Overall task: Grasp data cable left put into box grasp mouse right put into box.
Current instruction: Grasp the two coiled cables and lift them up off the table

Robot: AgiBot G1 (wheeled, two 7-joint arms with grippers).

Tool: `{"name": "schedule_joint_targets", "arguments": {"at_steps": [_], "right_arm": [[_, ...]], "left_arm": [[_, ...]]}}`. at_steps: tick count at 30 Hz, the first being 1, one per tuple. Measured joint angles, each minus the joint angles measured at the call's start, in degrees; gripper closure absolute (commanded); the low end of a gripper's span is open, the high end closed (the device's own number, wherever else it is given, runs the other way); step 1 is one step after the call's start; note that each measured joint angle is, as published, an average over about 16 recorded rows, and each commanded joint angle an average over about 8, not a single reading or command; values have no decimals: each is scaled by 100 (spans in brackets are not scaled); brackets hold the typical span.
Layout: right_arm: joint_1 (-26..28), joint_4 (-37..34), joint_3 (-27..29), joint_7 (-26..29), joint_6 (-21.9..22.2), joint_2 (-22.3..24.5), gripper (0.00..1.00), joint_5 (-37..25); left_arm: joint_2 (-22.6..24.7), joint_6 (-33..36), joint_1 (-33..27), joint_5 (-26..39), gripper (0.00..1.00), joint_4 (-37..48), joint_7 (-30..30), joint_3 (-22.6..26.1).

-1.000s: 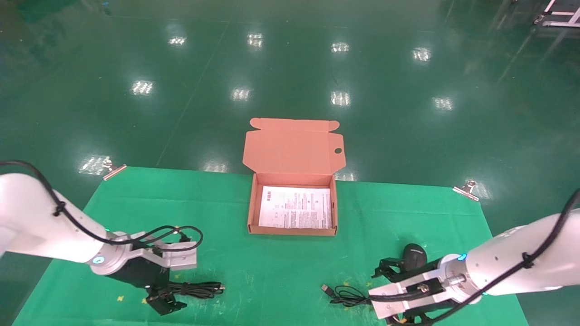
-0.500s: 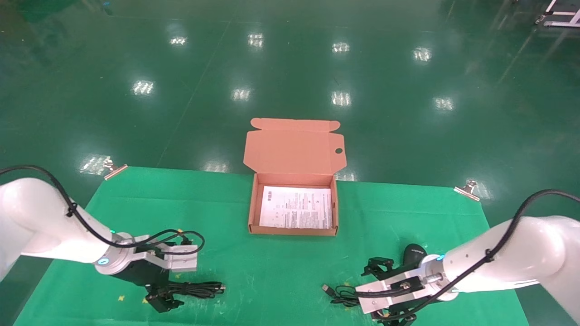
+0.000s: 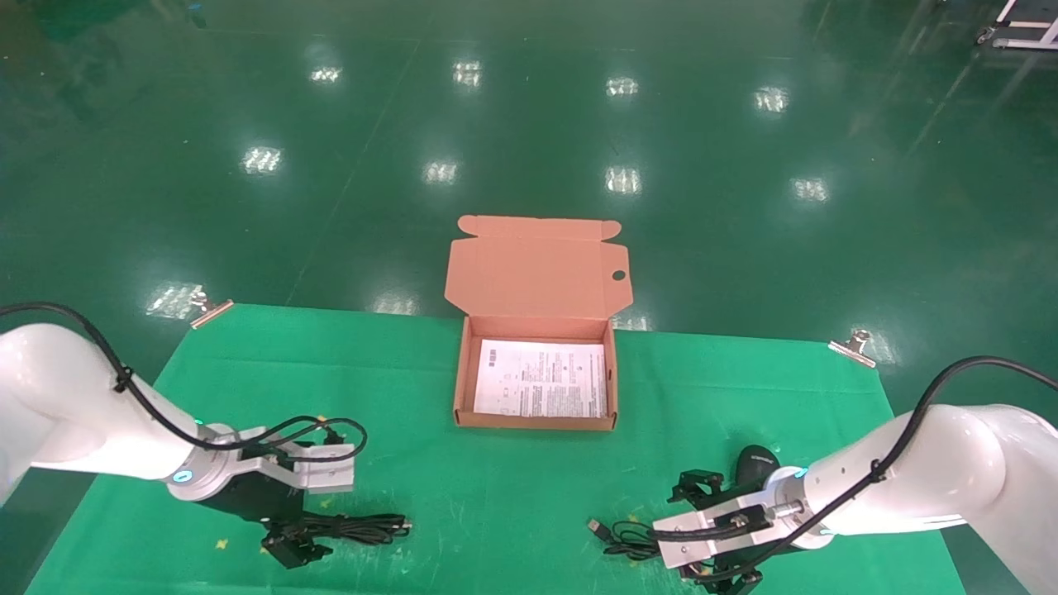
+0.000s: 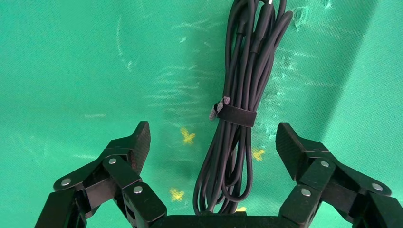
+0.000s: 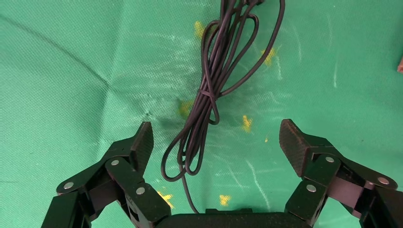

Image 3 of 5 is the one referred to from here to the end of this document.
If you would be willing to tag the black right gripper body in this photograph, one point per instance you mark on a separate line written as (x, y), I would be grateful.
(785, 558)

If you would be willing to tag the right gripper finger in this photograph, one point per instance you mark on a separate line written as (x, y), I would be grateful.
(698, 487)
(731, 580)

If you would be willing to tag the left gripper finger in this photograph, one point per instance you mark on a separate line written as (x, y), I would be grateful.
(314, 530)
(289, 554)

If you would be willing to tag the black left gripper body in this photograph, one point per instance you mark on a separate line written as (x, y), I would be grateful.
(256, 500)

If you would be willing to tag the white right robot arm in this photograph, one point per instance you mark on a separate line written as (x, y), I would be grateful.
(950, 471)

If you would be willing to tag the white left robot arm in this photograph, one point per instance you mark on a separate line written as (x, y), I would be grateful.
(66, 413)

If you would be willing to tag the open orange cardboard box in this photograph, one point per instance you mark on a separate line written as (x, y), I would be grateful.
(537, 273)

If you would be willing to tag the green table mat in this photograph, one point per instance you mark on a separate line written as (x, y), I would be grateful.
(496, 496)

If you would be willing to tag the white printed instruction sheet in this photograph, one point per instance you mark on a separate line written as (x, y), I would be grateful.
(537, 380)

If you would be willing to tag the metal binder clip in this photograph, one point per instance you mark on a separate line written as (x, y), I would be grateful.
(211, 311)
(853, 349)

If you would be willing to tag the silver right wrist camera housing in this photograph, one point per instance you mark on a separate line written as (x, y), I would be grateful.
(694, 537)

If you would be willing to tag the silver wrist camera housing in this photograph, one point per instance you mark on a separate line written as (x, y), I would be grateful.
(694, 537)
(326, 475)

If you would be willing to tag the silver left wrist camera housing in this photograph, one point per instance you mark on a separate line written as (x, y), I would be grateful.
(326, 475)

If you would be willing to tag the white wheeled cart frame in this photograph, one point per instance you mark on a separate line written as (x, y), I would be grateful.
(1021, 33)

